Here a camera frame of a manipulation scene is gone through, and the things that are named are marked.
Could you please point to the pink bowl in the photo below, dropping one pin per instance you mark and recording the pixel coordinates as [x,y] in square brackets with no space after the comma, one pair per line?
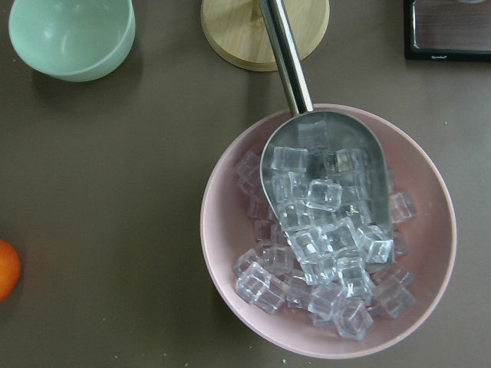
[226,233]

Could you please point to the wooden cup tree stand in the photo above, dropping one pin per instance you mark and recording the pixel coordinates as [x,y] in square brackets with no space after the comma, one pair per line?
[236,31]

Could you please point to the metal ice scoop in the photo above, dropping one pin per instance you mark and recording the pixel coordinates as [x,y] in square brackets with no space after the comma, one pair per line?
[291,69]

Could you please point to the clear ice cubes pile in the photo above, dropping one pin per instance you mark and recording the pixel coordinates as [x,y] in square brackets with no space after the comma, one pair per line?
[339,292]

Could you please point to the orange fruit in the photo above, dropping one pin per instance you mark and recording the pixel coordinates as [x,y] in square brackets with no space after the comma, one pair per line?
[10,269]

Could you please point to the dark wood glass tray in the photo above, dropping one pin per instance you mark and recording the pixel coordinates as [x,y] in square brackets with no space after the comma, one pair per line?
[447,30]

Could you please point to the mint green bowl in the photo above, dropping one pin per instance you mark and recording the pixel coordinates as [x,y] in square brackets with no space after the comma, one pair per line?
[74,41]

